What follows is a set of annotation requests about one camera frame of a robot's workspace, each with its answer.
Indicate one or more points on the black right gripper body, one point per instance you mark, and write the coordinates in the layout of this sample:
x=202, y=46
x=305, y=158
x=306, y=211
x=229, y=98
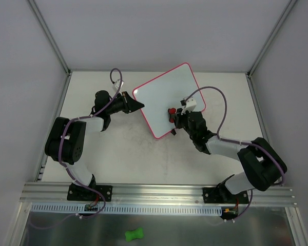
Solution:
x=178, y=118

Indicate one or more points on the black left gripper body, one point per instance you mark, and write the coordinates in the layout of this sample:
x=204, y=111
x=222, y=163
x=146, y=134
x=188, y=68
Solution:
x=127, y=102

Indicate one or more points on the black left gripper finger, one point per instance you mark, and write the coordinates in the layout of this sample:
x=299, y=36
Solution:
x=134, y=107
x=130, y=102

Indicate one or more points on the red bone-shaped eraser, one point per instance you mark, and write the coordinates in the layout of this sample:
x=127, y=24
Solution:
x=172, y=114

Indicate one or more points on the red-framed small whiteboard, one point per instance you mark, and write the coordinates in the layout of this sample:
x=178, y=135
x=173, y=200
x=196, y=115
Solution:
x=163, y=92

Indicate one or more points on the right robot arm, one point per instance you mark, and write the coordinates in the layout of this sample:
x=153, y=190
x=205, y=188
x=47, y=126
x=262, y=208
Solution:
x=262, y=166

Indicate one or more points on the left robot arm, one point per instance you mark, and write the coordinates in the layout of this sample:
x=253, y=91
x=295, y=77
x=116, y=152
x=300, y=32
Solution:
x=66, y=139

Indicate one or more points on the green bone-shaped eraser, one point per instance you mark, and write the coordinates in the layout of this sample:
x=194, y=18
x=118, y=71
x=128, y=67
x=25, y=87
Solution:
x=134, y=234

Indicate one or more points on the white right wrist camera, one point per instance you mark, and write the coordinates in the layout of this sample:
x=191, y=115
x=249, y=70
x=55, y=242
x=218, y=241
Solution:
x=188, y=105

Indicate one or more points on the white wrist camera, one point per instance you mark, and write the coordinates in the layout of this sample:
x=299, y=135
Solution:
x=117, y=85
x=188, y=105

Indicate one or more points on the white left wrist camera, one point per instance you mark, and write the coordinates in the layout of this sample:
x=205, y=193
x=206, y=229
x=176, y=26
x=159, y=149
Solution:
x=117, y=85

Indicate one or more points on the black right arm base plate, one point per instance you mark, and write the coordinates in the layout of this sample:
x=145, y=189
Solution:
x=226, y=196

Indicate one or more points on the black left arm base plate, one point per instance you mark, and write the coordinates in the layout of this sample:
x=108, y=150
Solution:
x=78, y=193

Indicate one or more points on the left aluminium frame post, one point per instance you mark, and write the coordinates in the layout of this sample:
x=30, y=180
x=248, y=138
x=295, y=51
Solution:
x=43, y=25

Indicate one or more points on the aluminium frame post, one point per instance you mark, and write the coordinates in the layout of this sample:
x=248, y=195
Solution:
x=272, y=35
x=43, y=25

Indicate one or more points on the aluminium mounting rail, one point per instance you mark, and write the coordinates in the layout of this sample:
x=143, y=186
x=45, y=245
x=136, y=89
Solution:
x=155, y=194

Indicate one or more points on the white slotted cable duct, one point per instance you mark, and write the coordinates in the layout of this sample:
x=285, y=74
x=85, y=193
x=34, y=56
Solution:
x=126, y=209

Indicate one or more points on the right aluminium frame post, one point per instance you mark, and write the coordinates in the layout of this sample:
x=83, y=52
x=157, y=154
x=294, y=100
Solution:
x=272, y=35

